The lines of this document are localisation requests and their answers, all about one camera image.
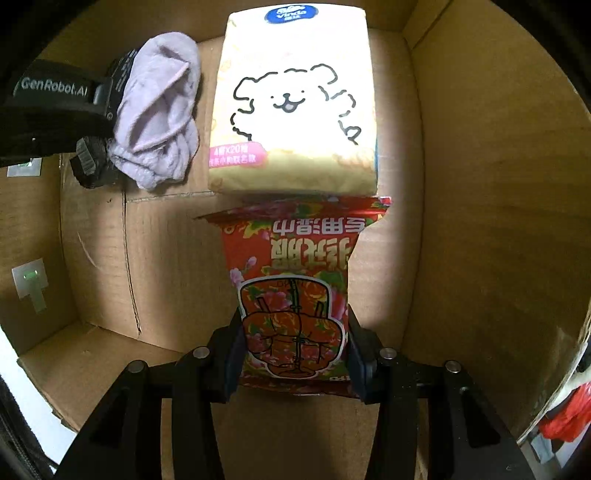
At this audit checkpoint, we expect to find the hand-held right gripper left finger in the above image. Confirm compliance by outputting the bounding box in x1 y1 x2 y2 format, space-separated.
54 306 246 480

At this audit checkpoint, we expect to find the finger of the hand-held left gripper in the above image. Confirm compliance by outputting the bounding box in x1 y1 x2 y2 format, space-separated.
92 48 140 121
70 136 134 190

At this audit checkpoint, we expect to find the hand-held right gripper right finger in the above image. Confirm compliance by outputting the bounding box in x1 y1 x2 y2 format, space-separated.
345 305 536 480

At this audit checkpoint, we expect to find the lilac cloth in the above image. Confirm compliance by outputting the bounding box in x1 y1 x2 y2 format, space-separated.
109 31 202 193

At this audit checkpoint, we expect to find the red floral wet wipes packet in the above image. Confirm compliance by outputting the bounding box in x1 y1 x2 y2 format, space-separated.
193 196 394 400

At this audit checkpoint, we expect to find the yellow dog print tissue pack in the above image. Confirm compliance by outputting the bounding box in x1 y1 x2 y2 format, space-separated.
207 6 380 196

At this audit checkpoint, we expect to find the cardboard box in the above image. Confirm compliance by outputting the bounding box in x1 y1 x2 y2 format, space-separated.
0 0 591 480

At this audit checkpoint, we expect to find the red cloth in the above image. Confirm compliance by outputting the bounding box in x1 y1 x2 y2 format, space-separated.
538 382 591 443

